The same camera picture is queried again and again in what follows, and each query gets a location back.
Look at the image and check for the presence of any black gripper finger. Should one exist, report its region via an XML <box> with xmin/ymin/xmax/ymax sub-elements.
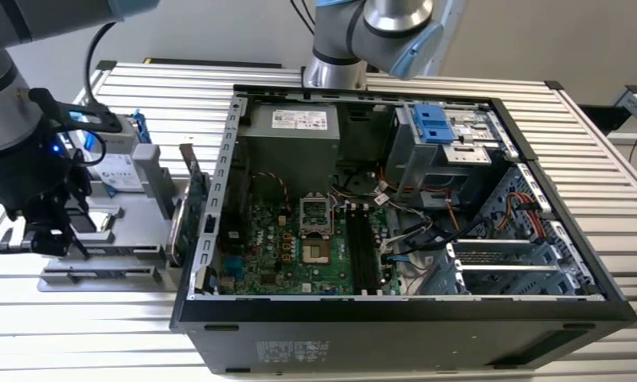
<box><xmin>52</xmin><ymin>194</ymin><xmax>92</xmax><ymax>260</ymax></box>
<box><xmin>0</xmin><ymin>198</ymin><xmax>68</xmax><ymax>258</ymax></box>

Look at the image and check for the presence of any silver CPU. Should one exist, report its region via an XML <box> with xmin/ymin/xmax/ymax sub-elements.
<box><xmin>82</xmin><ymin>212</ymin><xmax>112</xmax><ymax>233</ymax></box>

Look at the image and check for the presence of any grey parts rack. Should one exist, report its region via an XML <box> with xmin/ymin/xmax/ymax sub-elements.
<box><xmin>38</xmin><ymin>143</ymin><xmax>192</xmax><ymax>294</ymax></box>

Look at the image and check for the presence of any hard disk in blue carrier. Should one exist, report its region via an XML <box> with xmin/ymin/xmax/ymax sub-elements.
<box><xmin>84</xmin><ymin>109</ymin><xmax>150</xmax><ymax>197</ymax></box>

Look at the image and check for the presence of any green graphics card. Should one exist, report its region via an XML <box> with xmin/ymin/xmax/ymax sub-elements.
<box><xmin>170</xmin><ymin>142</ymin><xmax>215</xmax><ymax>268</ymax></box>

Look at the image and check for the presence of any black case fan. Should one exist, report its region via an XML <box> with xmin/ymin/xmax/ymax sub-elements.
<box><xmin>218</xmin><ymin>155</ymin><xmax>254</xmax><ymax>258</ymax></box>

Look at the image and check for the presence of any blue expansion slot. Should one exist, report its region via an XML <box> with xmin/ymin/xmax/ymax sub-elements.
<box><xmin>223</xmin><ymin>256</ymin><xmax>244</xmax><ymax>279</ymax></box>

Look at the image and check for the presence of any green motherboard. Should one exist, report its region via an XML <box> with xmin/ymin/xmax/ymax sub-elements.
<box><xmin>215</xmin><ymin>190</ymin><xmax>406</xmax><ymax>298</ymax></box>

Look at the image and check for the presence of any metal socket cover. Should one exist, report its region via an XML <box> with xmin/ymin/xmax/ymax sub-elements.
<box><xmin>299</xmin><ymin>193</ymin><xmax>335</xmax><ymax>236</ymax></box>

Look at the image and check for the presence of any grey power supply unit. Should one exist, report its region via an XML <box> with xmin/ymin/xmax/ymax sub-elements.
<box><xmin>240</xmin><ymin>101</ymin><xmax>343</xmax><ymax>196</ymax></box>

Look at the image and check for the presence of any CPU socket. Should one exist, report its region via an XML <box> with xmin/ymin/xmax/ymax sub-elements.
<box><xmin>300</xmin><ymin>236</ymin><xmax>334</xmax><ymax>266</ymax></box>

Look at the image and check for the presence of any black yellow bar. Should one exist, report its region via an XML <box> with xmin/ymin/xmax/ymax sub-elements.
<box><xmin>142</xmin><ymin>57</ymin><xmax>284</xmax><ymax>68</ymax></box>

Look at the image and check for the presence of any multicolour motherboard power bundle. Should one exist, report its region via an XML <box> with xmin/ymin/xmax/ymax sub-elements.
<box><xmin>328</xmin><ymin>186</ymin><xmax>406</xmax><ymax>214</ymax></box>

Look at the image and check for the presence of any black PC case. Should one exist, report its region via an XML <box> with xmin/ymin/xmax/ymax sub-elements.
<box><xmin>170</xmin><ymin>83</ymin><xmax>637</xmax><ymax>376</ymax></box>

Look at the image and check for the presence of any blue plastic drive latch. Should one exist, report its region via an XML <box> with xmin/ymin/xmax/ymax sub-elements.
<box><xmin>412</xmin><ymin>102</ymin><xmax>454</xmax><ymax>145</ymax></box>

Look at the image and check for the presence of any silver disk bay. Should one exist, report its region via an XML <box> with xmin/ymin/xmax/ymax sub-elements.
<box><xmin>446</xmin><ymin>222</ymin><xmax>600</xmax><ymax>298</ymax></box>

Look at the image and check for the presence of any white board blue edge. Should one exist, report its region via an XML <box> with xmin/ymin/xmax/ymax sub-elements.
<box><xmin>427</xmin><ymin>0</ymin><xmax>468</xmax><ymax>76</ymax></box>

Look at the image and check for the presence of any black camera bracket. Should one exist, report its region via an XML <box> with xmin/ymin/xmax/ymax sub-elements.
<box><xmin>27</xmin><ymin>88</ymin><xmax>68</xmax><ymax>131</ymax></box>

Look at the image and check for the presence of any black camera cable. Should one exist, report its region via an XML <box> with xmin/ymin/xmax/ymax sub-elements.
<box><xmin>83</xmin><ymin>20</ymin><xmax>122</xmax><ymax>111</ymax></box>

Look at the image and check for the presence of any twisted coloured fan wire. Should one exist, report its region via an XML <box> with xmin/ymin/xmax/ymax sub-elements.
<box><xmin>250</xmin><ymin>171</ymin><xmax>295</xmax><ymax>212</ymax></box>

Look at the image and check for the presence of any blue data cable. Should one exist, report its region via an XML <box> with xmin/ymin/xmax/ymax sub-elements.
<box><xmin>383</xmin><ymin>254</ymin><xmax>424</xmax><ymax>266</ymax></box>

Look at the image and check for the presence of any black looped cable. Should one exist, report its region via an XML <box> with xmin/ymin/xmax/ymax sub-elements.
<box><xmin>398</xmin><ymin>216</ymin><xmax>494</xmax><ymax>254</ymax></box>

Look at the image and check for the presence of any orange red yellow power cable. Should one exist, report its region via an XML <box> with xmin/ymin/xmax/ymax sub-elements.
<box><xmin>491</xmin><ymin>190</ymin><xmax>551</xmax><ymax>244</ymax></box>
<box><xmin>442</xmin><ymin>197</ymin><xmax>463</xmax><ymax>232</ymax></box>

